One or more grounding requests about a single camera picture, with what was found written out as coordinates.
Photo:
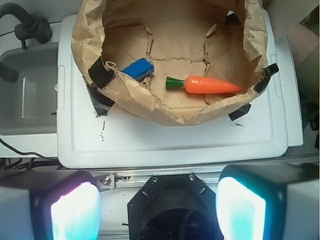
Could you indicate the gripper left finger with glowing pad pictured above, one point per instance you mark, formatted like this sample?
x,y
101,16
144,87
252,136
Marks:
x,y
49,205

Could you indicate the aluminium frame rail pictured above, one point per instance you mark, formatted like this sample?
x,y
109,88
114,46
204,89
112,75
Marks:
x,y
115,178

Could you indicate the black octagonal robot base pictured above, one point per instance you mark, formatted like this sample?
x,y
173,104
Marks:
x,y
173,209

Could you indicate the grey toy sink basin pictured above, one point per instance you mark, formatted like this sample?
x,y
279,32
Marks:
x,y
29,105

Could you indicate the brown paper bag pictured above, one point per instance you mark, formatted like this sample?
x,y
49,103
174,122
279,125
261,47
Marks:
x,y
221,39

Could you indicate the dark grey toy faucet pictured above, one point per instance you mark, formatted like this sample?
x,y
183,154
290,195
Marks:
x,y
30,27

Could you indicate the blue sponge block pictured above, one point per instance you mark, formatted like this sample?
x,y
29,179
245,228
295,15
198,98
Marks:
x,y
139,69

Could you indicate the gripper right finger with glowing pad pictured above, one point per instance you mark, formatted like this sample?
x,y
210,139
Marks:
x,y
269,201

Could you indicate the white plastic bin lid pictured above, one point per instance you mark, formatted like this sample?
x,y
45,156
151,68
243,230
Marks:
x,y
85,140

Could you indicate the black tape strip lower right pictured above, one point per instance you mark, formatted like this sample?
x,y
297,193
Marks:
x,y
240,112

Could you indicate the black tape strip left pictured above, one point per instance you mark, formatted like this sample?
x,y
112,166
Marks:
x,y
101,78

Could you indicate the orange toy carrot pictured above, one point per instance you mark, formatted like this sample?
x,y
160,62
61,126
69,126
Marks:
x,y
203,85

